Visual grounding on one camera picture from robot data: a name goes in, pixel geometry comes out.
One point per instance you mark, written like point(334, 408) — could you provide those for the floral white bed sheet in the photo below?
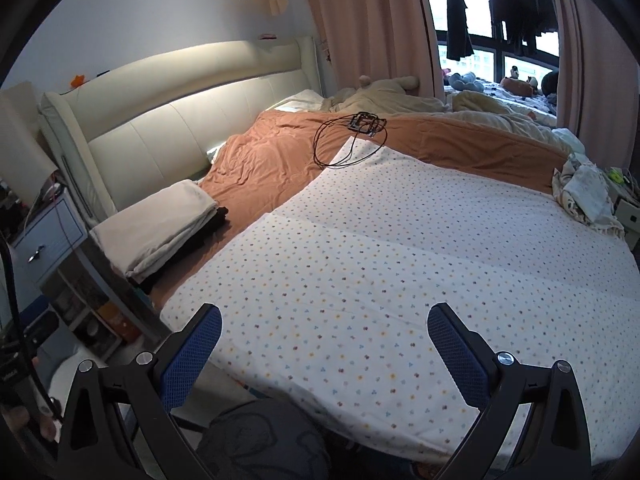
point(375, 260)

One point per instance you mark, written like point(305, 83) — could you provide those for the grey side shelf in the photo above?
point(125, 295)

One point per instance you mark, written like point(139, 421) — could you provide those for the white lamp shade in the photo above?
point(25, 150)

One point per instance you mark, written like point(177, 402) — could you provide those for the pink curtain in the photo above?
point(600, 60)
point(370, 20)

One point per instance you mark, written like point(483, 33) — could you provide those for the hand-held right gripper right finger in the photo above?
point(455, 355)

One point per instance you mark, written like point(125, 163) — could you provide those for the crumpled light cloth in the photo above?
point(590, 190)

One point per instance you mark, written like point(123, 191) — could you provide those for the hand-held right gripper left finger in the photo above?
point(192, 355)

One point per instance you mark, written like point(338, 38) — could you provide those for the person's leg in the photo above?
point(260, 445)

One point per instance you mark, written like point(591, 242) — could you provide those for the row of dark hanging clothes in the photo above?
point(525, 5)

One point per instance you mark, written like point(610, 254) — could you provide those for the person's left hand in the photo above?
point(50, 427)

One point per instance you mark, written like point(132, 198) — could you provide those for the orange round cushion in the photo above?
point(517, 87)

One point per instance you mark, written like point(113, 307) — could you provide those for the small orange toy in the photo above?
point(77, 80)

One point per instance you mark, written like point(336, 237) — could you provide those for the folded black clothes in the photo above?
point(212, 225)

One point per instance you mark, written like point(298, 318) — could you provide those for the black round object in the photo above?
point(550, 82)

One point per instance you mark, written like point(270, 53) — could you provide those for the blue nightstand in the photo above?
point(45, 240)

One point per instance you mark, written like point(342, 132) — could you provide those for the blue plush toy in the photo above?
point(465, 81)

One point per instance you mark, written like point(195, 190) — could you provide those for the green object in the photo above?
point(615, 176)

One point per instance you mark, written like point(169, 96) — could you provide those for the white nightstand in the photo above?
point(631, 212)

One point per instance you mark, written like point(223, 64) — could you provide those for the orange blanket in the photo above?
point(270, 160)

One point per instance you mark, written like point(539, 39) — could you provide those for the beige duvet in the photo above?
point(500, 115)

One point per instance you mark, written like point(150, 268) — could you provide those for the white pillow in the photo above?
point(300, 101)

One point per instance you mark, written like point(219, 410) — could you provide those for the cream padded headboard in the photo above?
point(175, 130)

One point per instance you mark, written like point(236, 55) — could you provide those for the beige jacket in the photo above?
point(150, 230)

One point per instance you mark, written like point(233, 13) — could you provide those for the long dark hanging coat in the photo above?
point(457, 20)

